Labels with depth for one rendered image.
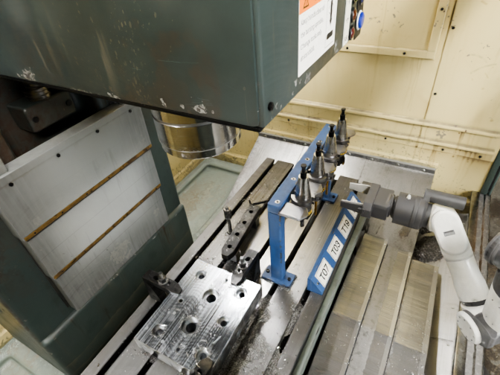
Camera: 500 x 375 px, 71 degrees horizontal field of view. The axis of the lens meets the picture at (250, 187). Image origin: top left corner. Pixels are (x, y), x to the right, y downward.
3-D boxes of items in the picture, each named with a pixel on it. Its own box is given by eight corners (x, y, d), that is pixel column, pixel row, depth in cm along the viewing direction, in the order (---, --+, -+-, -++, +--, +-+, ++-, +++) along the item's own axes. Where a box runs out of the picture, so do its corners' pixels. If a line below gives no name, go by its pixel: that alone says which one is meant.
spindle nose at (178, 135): (187, 114, 76) (175, 59, 69) (254, 123, 71) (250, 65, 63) (143, 153, 65) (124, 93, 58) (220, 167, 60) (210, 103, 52)
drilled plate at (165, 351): (262, 295, 104) (261, 285, 101) (208, 388, 85) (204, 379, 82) (199, 268, 113) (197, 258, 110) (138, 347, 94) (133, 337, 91)
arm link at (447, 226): (426, 210, 95) (445, 257, 94) (427, 214, 87) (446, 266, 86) (452, 202, 92) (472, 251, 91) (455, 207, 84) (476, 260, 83)
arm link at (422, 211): (408, 222, 100) (452, 234, 95) (405, 229, 90) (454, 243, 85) (419, 184, 98) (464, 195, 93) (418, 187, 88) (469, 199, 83)
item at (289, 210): (310, 210, 92) (311, 208, 92) (303, 223, 89) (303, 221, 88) (286, 203, 95) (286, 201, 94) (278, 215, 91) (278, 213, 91)
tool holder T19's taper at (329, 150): (325, 148, 111) (327, 130, 107) (338, 152, 109) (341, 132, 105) (320, 155, 108) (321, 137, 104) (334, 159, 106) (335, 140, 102)
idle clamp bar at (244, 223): (261, 218, 135) (261, 205, 131) (232, 269, 117) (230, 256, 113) (250, 215, 137) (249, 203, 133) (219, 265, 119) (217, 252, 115)
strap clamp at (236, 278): (260, 272, 115) (258, 242, 106) (241, 304, 107) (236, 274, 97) (251, 268, 117) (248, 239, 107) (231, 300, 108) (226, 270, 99)
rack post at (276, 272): (295, 276, 113) (297, 209, 94) (289, 289, 110) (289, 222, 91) (268, 265, 117) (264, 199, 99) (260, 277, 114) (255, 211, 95)
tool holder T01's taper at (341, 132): (335, 132, 118) (336, 114, 114) (348, 134, 117) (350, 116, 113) (332, 139, 115) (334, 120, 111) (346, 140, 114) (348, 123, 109)
